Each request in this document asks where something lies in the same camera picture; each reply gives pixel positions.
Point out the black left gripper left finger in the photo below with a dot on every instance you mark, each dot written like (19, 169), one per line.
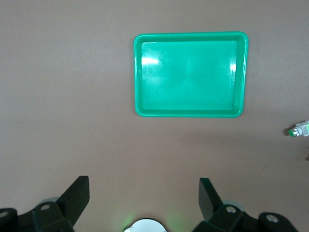
(70, 203)

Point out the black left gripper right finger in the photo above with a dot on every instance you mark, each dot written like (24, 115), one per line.
(212, 207)

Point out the green push button switch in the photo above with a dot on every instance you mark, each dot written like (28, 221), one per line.
(300, 129)

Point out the brown table mat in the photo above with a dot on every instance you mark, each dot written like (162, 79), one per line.
(72, 96)

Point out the green plastic tray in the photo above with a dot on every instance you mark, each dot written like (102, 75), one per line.
(188, 77)

